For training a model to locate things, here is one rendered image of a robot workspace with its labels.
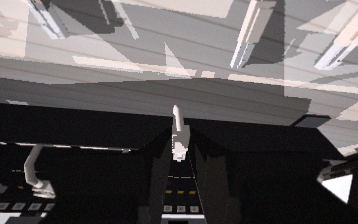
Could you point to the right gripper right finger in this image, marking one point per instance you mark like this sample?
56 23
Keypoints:
219 175

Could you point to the black patch panel rack frame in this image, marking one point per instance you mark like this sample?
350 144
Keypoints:
12 167

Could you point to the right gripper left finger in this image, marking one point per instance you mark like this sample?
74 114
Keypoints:
144 175

